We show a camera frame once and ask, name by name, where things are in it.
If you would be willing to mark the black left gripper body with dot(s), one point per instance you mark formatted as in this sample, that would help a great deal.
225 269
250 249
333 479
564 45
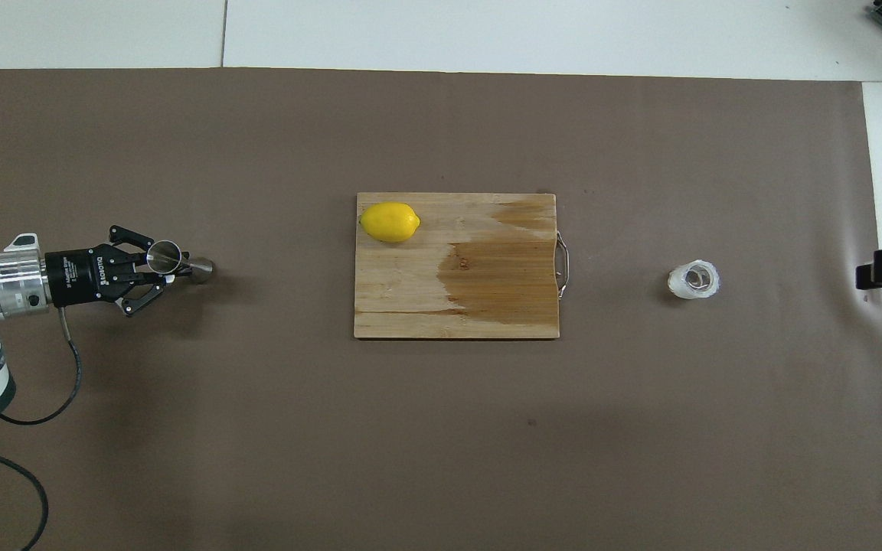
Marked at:
81 275

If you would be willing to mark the steel double jigger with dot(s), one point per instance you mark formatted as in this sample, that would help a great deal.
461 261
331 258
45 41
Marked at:
165 256

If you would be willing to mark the clear frosted plastic cup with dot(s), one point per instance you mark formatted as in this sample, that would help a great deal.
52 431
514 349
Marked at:
694 279

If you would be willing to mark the brown paper table mat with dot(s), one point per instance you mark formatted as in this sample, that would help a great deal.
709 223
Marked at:
257 153

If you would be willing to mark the yellow lemon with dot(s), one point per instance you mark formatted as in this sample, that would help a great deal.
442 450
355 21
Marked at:
389 222

